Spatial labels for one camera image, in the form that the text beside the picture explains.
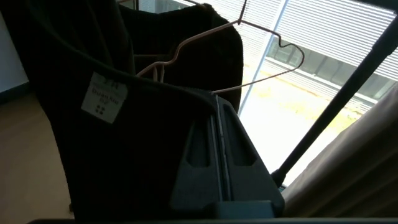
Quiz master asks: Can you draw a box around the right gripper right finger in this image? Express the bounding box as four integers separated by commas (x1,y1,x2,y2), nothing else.
215,95,285,218

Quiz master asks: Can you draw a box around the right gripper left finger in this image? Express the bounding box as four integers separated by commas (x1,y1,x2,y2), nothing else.
170,114,223,219

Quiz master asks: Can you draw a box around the black garment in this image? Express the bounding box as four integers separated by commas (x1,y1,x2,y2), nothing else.
0,0,218,220
119,2,244,113

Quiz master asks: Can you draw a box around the black clothes rack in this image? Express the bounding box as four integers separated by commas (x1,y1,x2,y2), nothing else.
271,0,398,189

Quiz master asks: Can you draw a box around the brown curtain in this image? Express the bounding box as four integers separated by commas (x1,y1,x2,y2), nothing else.
281,86,398,218

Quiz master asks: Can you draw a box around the window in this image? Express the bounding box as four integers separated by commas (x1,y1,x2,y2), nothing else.
136,0,398,187

